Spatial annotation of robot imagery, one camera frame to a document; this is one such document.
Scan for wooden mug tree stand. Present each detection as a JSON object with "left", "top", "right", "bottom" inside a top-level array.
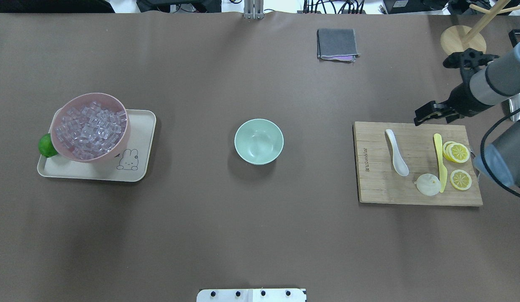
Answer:
[{"left": 440, "top": 0, "right": 520, "bottom": 55}]

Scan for grey folded cloth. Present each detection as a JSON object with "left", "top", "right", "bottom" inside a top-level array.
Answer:
[{"left": 316, "top": 28, "right": 361, "bottom": 62}]

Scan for pink bowl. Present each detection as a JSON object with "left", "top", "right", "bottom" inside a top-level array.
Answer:
[{"left": 50, "top": 93, "right": 131, "bottom": 163}]

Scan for white ceramic spoon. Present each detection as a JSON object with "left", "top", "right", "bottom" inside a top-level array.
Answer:
[{"left": 384, "top": 129, "right": 410, "bottom": 177}]

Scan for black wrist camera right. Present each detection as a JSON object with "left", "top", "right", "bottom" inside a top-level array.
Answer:
[{"left": 442, "top": 48, "right": 500, "bottom": 84}]

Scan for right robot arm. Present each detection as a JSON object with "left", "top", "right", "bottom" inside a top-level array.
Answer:
[{"left": 414, "top": 42, "right": 520, "bottom": 190}]

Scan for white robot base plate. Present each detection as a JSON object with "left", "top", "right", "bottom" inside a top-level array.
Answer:
[{"left": 196, "top": 288, "right": 307, "bottom": 302}]

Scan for green lime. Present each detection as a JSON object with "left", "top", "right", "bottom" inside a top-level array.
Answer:
[{"left": 38, "top": 133, "right": 58, "bottom": 158}]

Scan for aluminium frame post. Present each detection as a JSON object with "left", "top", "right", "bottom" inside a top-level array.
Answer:
[{"left": 243, "top": 0, "right": 265, "bottom": 20}]

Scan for white steamed bun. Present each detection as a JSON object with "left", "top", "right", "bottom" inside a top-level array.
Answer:
[{"left": 414, "top": 173, "right": 442, "bottom": 196}]

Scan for cream rabbit tray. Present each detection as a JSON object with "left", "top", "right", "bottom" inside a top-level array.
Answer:
[{"left": 37, "top": 109, "right": 157, "bottom": 183}]

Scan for pile of clear ice cubes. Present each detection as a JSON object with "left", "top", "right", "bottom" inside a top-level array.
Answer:
[{"left": 53, "top": 101, "right": 128, "bottom": 161}]

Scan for metal ice scoop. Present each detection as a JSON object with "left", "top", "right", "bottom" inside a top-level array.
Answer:
[{"left": 508, "top": 93, "right": 520, "bottom": 122}]

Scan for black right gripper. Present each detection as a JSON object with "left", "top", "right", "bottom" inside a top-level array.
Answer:
[{"left": 414, "top": 84, "right": 483, "bottom": 126}]

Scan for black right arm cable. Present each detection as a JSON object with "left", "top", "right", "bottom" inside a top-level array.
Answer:
[{"left": 479, "top": 101, "right": 520, "bottom": 203}]

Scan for bamboo cutting board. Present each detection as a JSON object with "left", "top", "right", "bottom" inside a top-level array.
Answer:
[{"left": 353, "top": 122, "right": 483, "bottom": 207}]

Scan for mint green bowl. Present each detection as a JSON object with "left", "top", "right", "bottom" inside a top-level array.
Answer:
[{"left": 234, "top": 118, "right": 285, "bottom": 166}]

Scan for yellow plastic knife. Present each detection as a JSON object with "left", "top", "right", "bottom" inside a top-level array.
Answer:
[{"left": 433, "top": 133, "right": 448, "bottom": 193}]

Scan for stacked lemon slices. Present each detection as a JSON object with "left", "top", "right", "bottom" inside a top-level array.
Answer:
[{"left": 442, "top": 141, "right": 470, "bottom": 163}]

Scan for black glass rack tray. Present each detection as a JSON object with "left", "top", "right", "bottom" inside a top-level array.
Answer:
[{"left": 508, "top": 29, "right": 520, "bottom": 47}]

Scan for single lemon slice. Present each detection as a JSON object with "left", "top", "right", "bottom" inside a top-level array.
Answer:
[{"left": 449, "top": 169, "right": 473, "bottom": 191}]

